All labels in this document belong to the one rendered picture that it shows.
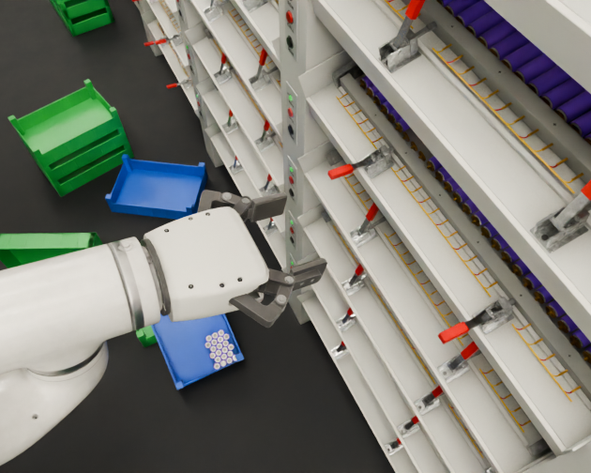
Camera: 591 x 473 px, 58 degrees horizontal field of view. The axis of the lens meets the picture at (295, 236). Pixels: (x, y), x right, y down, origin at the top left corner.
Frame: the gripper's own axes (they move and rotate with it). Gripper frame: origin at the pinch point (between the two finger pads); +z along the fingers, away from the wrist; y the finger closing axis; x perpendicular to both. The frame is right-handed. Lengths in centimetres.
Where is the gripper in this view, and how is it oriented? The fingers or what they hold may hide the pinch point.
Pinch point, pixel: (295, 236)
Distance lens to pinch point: 56.5
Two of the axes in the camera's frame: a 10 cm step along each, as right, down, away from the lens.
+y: 4.4, 7.6, -4.8
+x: 1.9, -6.0, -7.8
